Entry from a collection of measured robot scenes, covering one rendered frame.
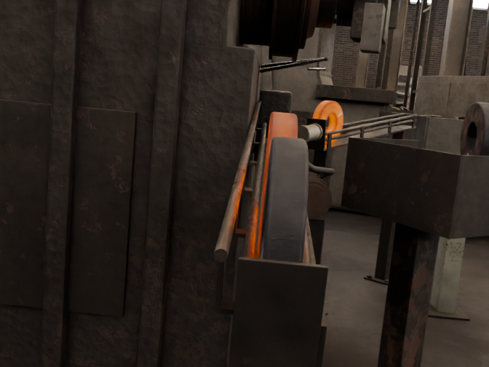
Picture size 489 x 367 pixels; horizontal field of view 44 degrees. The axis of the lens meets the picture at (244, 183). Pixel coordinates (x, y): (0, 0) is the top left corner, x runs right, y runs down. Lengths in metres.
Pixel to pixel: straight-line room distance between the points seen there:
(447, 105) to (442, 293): 3.59
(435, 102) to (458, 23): 4.69
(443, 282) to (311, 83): 2.22
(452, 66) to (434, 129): 6.89
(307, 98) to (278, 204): 3.85
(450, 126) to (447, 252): 1.45
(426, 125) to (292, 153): 3.19
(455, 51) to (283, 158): 10.11
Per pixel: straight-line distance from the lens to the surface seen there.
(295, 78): 4.36
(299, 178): 0.52
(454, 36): 10.63
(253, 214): 0.81
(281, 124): 0.72
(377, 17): 4.11
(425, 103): 6.21
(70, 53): 1.22
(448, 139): 3.79
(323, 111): 2.11
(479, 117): 1.43
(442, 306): 2.53
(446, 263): 2.48
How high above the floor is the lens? 0.79
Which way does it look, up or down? 9 degrees down
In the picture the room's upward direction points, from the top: 5 degrees clockwise
